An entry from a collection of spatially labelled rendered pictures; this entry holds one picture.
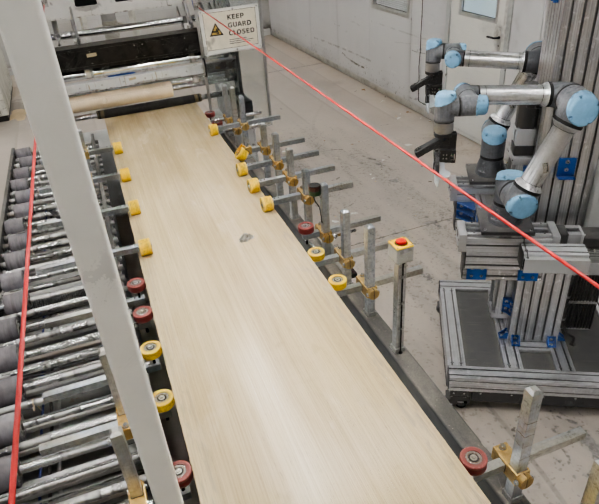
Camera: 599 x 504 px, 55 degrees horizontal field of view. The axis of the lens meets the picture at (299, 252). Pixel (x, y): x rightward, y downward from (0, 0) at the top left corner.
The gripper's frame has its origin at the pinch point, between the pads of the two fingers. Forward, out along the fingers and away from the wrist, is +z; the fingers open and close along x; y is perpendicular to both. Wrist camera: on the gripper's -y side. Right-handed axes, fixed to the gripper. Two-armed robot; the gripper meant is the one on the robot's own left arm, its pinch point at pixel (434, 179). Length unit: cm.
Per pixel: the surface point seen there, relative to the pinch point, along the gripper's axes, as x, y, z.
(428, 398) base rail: -60, -2, 62
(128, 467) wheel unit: -119, -91, 35
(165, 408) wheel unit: -89, -91, 43
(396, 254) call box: -38.0, -14.8, 11.9
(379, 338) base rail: -27, -21, 62
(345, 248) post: 9, -38, 40
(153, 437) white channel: -154, -57, -23
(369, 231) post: -12.7, -25.5, 17.4
